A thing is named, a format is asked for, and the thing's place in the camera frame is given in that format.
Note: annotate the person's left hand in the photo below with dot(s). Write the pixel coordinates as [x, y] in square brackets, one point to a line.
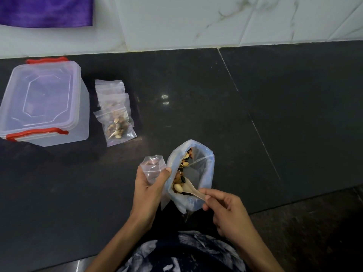
[147, 201]

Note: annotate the person's right hand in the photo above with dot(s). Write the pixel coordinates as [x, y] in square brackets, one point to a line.
[231, 215]

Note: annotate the person's right thumb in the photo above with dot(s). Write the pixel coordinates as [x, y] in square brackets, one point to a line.
[212, 193]

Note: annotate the person's left thumb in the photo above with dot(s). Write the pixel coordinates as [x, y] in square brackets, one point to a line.
[163, 178]

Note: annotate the small clear zip bag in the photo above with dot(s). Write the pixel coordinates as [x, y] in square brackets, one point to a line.
[151, 168]
[109, 86]
[124, 100]

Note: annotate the beige spoon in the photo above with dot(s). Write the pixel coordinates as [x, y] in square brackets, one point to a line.
[192, 189]

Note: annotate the person's right forearm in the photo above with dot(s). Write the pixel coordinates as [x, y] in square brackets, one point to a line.
[261, 257]

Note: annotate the person's left forearm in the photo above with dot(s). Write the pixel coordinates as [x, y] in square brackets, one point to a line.
[116, 246]

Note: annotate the mixed nuts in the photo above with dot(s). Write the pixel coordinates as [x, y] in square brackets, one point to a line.
[179, 179]

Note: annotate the large clear plastic bag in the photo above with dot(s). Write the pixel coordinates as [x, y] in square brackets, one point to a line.
[202, 172]

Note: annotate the dark patterned garment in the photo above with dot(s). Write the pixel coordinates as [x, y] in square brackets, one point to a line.
[184, 254]

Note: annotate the small zip bag with nuts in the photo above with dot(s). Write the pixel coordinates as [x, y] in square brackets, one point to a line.
[116, 127]

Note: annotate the red container latch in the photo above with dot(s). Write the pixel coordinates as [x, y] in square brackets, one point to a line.
[36, 132]
[46, 60]

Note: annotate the clear plastic storage container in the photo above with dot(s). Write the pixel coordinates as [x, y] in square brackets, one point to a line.
[42, 99]

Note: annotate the purple cloth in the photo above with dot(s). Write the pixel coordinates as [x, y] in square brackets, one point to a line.
[45, 11]

